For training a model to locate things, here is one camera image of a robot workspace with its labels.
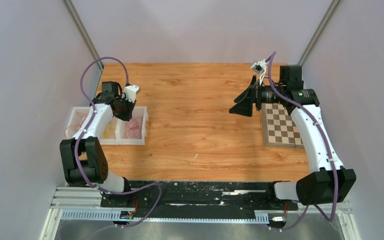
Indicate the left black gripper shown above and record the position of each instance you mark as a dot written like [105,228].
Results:
[127,116]

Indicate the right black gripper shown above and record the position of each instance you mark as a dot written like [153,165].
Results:
[244,107]

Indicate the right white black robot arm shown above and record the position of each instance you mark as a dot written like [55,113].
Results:
[328,181]

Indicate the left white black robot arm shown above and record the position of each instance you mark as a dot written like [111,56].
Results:
[82,156]

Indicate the white plastic two-compartment bin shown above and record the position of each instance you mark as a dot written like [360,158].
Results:
[116,132]

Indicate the wooden chessboard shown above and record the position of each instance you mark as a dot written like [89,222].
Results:
[278,129]

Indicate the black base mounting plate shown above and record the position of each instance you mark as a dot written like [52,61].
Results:
[195,213]

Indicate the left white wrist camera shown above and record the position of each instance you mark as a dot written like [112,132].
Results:
[130,93]

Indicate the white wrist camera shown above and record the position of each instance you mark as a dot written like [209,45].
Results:
[260,67]
[130,93]

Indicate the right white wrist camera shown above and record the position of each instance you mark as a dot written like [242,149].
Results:
[260,67]

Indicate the aluminium frame rail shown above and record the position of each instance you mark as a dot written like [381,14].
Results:
[172,196]

